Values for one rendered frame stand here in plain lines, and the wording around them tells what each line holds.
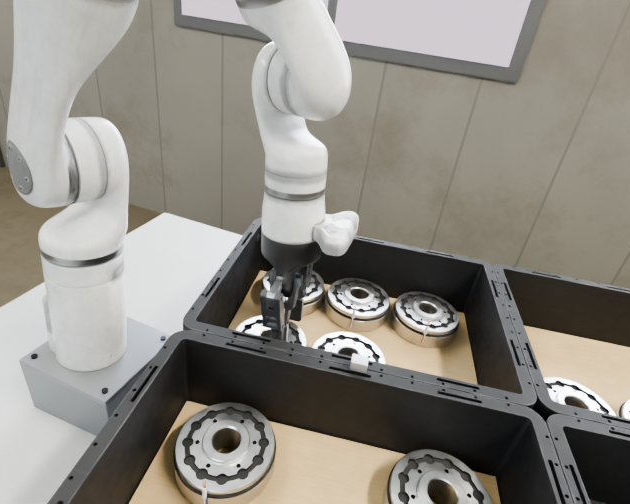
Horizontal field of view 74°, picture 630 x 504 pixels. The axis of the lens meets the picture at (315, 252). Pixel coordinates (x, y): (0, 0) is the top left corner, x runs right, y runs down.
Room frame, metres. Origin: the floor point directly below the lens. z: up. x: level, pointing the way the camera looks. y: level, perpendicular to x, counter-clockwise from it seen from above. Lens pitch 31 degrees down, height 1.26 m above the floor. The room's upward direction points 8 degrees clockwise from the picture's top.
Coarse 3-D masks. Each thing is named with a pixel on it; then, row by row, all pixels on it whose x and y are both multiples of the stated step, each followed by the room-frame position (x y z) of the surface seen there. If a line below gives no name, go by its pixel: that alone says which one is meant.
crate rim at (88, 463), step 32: (160, 352) 0.31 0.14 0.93; (256, 352) 0.33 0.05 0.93; (288, 352) 0.33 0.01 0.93; (384, 384) 0.31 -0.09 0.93; (416, 384) 0.31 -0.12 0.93; (128, 416) 0.23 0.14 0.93; (512, 416) 0.29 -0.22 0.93; (96, 448) 0.20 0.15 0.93; (544, 448) 0.26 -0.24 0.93; (64, 480) 0.17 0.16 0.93
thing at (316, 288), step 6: (270, 270) 0.59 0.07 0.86; (312, 270) 0.61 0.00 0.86; (264, 276) 0.57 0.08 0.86; (312, 276) 0.59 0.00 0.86; (318, 276) 0.59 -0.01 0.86; (264, 282) 0.55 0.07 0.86; (270, 282) 0.56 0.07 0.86; (312, 282) 0.57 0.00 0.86; (318, 282) 0.57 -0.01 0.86; (264, 288) 0.54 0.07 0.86; (306, 288) 0.55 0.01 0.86; (312, 288) 0.55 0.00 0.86; (318, 288) 0.55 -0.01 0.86; (306, 294) 0.54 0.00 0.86; (312, 294) 0.54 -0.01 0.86; (318, 294) 0.54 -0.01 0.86; (306, 300) 0.52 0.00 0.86; (312, 300) 0.53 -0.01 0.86
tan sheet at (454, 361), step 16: (256, 288) 0.57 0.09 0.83; (256, 304) 0.53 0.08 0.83; (240, 320) 0.49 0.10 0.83; (304, 320) 0.51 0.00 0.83; (320, 320) 0.51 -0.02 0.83; (464, 320) 0.57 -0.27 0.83; (320, 336) 0.48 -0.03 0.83; (368, 336) 0.49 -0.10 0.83; (384, 336) 0.50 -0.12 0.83; (400, 336) 0.50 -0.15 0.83; (464, 336) 0.52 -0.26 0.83; (384, 352) 0.46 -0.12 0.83; (400, 352) 0.47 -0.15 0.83; (416, 352) 0.47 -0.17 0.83; (432, 352) 0.48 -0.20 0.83; (448, 352) 0.48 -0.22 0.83; (464, 352) 0.49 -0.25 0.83; (416, 368) 0.44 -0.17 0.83; (432, 368) 0.44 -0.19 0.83; (448, 368) 0.45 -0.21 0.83; (464, 368) 0.45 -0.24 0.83
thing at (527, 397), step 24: (240, 240) 0.56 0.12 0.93; (360, 240) 0.61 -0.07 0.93; (480, 264) 0.59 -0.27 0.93; (216, 288) 0.43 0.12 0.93; (192, 312) 0.38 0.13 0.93; (504, 312) 0.46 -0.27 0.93; (240, 336) 0.35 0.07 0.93; (504, 336) 0.42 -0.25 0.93; (336, 360) 0.33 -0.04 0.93; (432, 384) 0.32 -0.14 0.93; (456, 384) 0.33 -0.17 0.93; (528, 384) 0.34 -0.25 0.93
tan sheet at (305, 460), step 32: (160, 448) 0.27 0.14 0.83; (224, 448) 0.28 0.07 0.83; (288, 448) 0.29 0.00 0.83; (320, 448) 0.29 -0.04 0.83; (352, 448) 0.30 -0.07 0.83; (160, 480) 0.23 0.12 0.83; (288, 480) 0.25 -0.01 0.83; (320, 480) 0.26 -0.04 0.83; (352, 480) 0.26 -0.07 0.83; (384, 480) 0.27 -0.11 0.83
